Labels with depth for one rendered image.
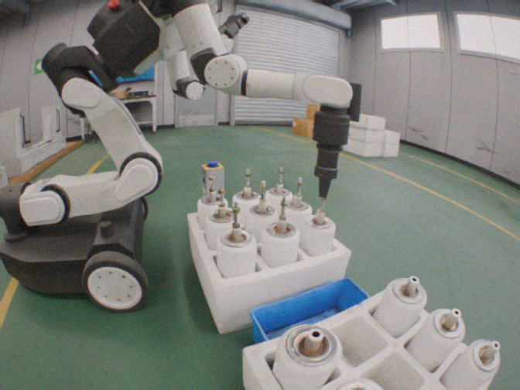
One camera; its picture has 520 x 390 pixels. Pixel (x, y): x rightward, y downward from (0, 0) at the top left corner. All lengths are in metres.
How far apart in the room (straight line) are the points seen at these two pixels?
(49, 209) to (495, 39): 6.20
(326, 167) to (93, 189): 0.69
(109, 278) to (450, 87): 5.89
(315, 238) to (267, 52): 5.73
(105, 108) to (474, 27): 6.00
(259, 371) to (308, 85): 0.55
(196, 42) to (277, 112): 5.66
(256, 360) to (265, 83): 0.54
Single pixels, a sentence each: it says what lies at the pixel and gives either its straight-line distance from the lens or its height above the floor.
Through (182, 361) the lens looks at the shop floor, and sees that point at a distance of 0.64.
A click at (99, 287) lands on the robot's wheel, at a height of 0.10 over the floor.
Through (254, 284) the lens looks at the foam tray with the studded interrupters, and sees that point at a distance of 0.57.
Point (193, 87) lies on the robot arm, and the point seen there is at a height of 0.62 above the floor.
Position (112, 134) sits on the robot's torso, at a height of 0.48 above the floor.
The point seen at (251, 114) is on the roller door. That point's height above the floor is 0.26.
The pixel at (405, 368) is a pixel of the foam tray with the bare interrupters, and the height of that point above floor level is 0.16.
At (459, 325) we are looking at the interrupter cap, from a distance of 0.50.
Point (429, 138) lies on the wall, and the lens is 5.90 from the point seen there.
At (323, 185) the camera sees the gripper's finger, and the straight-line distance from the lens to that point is 0.60.
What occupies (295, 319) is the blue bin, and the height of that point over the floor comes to 0.02.
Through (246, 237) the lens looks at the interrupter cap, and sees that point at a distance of 0.57.
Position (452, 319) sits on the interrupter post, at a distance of 0.47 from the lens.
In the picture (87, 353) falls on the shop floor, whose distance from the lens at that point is 0.73.
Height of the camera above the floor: 0.55
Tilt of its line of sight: 22 degrees down
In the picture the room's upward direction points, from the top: 3 degrees clockwise
